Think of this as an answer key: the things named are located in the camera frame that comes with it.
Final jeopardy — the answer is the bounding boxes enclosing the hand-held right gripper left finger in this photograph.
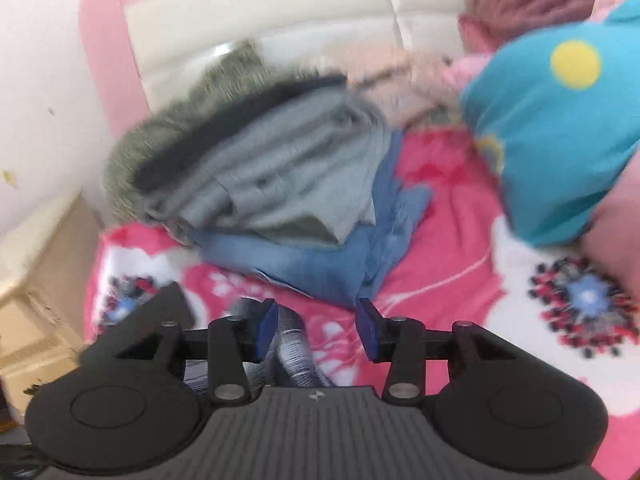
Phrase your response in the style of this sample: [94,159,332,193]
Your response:
[80,297,279,406]

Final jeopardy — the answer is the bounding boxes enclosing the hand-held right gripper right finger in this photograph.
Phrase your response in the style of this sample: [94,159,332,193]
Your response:
[356,297,553,406]

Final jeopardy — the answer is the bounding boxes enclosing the black white plaid shirt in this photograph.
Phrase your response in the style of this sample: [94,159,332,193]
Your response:
[182,297,333,391]

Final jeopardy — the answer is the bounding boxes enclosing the blue jeans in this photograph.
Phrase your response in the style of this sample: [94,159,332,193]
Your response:
[192,130,433,311]

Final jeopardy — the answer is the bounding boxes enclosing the pink floral fleece blanket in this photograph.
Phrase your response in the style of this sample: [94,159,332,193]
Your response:
[82,127,640,476]

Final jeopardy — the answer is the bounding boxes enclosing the dark grey garment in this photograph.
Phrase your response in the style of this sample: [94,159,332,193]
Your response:
[132,75,351,193]

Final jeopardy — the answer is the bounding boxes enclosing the cream bedside cabinet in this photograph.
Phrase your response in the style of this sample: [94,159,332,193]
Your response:
[0,190,106,411]

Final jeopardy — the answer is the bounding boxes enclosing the beige pink crumpled garment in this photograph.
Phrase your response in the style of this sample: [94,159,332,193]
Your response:
[345,45,466,126]

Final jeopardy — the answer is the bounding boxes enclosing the pink grey floral duvet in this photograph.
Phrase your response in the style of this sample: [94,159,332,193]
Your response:
[580,155,640,306]

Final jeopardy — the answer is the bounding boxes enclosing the pink pillow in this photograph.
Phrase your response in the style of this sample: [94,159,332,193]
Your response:
[442,14,501,93]

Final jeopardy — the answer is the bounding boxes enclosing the white padded headboard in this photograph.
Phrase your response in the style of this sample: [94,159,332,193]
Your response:
[77,0,471,111]

